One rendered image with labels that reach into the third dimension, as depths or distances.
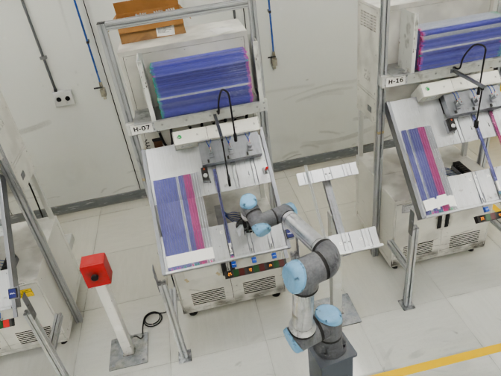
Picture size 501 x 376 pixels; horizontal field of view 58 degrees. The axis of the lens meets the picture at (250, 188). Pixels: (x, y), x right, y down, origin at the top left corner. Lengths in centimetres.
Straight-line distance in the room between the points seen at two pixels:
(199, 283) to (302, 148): 201
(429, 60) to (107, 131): 268
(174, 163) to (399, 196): 143
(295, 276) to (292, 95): 275
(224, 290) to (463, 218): 166
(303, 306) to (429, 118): 151
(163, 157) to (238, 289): 102
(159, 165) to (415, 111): 152
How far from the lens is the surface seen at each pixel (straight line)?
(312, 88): 424
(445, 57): 284
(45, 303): 307
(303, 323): 192
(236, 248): 245
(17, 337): 332
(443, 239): 336
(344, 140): 458
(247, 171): 255
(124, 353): 312
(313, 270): 168
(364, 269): 338
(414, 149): 277
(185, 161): 257
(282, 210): 200
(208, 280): 294
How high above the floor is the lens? 234
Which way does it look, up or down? 33 degrees down
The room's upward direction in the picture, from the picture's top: 8 degrees counter-clockwise
